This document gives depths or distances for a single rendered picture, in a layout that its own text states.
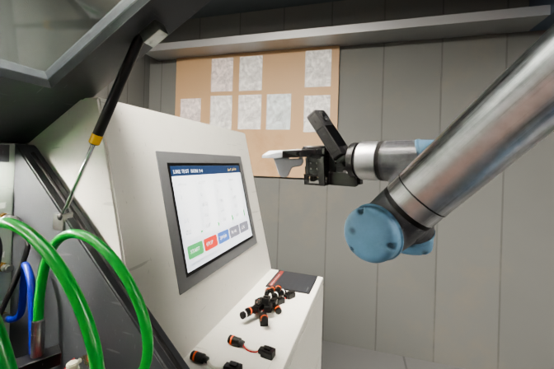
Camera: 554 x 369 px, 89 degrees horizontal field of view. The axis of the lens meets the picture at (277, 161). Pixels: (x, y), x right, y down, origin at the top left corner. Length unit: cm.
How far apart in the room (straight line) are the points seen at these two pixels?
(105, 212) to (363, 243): 50
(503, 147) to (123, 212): 62
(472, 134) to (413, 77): 208
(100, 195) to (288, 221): 190
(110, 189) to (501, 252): 241
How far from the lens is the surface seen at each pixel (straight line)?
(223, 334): 87
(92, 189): 69
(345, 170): 59
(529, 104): 37
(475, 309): 265
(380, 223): 38
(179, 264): 76
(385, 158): 53
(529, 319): 277
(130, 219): 67
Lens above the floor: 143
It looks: level
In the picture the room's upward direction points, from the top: 2 degrees clockwise
